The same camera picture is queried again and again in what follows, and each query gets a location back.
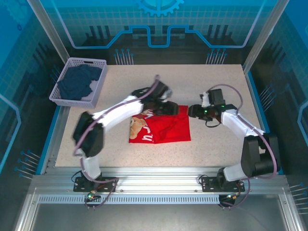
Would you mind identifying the red t-shirt with bear print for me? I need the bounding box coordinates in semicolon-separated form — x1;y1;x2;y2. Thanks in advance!
128;105;192;144

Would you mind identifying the blue table edge strip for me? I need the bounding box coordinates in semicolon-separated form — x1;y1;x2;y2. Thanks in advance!
244;71;284;175

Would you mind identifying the lavender plastic basket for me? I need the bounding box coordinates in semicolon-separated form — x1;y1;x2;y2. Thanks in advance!
49;57;108;109

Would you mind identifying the navy blue garment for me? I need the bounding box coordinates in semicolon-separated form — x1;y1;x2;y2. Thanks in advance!
57;64;103;101

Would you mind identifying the small green-lit circuit board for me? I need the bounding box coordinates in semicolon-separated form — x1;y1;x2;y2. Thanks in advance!
86;192;101;202
225;192;241;201

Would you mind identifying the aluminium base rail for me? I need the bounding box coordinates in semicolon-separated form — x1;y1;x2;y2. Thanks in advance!
31;166;288;195

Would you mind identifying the slotted grey cable duct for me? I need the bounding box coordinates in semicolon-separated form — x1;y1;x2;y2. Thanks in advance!
38;194;221;205

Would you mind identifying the aluminium frame post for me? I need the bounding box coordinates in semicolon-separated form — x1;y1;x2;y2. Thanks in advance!
26;0;71;64
242;0;291;73

